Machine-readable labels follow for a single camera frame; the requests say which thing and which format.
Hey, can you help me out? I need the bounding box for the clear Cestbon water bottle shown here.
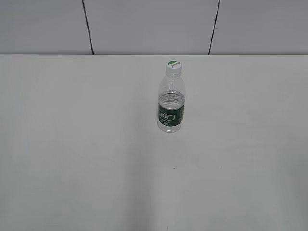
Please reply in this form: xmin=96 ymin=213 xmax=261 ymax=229
xmin=157 ymin=73 xmax=186 ymax=133

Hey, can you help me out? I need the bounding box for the white green bottle cap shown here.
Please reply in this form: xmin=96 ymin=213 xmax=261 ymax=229
xmin=165 ymin=60 xmax=182 ymax=75

